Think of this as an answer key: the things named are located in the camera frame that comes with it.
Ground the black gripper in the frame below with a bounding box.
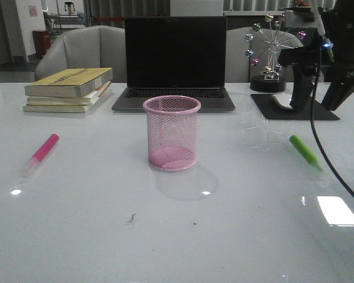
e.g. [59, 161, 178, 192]
[278, 31, 322, 110]

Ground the green highlighter pen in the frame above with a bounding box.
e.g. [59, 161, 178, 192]
[289, 135, 322, 171]

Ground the pink highlighter pen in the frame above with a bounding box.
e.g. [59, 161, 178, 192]
[21, 133, 60, 177]

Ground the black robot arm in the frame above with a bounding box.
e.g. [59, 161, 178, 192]
[278, 1, 354, 111]

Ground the pink mesh pen holder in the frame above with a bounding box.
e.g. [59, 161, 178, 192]
[143, 95, 201, 172]

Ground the ferris wheel desk ornament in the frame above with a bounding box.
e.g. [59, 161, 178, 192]
[244, 14, 302, 93]

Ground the white computer mouse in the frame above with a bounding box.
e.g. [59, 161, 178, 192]
[271, 93, 293, 111]

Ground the grey right armchair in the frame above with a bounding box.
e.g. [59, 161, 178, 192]
[225, 27, 325, 84]

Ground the grey armchair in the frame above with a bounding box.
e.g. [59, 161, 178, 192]
[34, 25, 127, 83]
[225, 27, 325, 84]

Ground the fruit bowl on counter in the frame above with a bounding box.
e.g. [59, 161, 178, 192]
[291, 0, 311, 8]

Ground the black mouse pad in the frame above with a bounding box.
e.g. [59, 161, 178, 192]
[251, 94, 340, 121]

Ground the grey laptop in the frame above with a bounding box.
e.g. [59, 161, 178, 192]
[112, 16, 235, 113]

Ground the white cabinet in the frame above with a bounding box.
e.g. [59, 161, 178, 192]
[170, 0, 224, 17]

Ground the grey left armchair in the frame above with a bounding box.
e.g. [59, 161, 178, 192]
[34, 25, 127, 83]

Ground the red barrier belt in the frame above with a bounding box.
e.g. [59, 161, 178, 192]
[95, 17, 125, 22]

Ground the middle book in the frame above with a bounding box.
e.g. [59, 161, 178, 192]
[27, 81, 111, 106]

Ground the yellow top book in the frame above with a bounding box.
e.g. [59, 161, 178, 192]
[25, 68, 113, 98]

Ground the red trash bin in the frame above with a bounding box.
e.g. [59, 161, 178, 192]
[32, 30, 51, 59]

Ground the bottom book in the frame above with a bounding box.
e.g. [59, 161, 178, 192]
[22, 89, 113, 113]

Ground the black cable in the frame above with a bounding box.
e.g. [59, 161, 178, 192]
[309, 35, 354, 216]

